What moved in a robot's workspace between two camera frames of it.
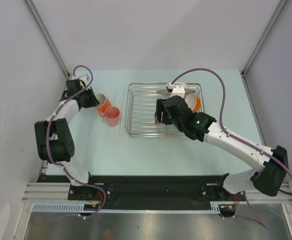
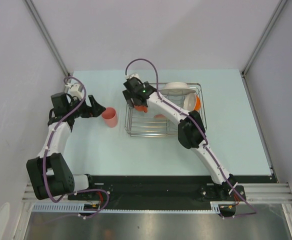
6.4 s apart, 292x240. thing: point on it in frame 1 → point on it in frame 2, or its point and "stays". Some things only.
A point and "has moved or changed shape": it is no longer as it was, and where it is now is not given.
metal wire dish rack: [140, 120] stays
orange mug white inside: [103, 103] → [141, 108]
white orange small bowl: [193, 102] stays
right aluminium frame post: [262, 36] stays
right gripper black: [159, 107] → [127, 97]
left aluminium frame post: [46, 35] stays
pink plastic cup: [112, 113] has moved or changed shape
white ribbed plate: [171, 85] stays
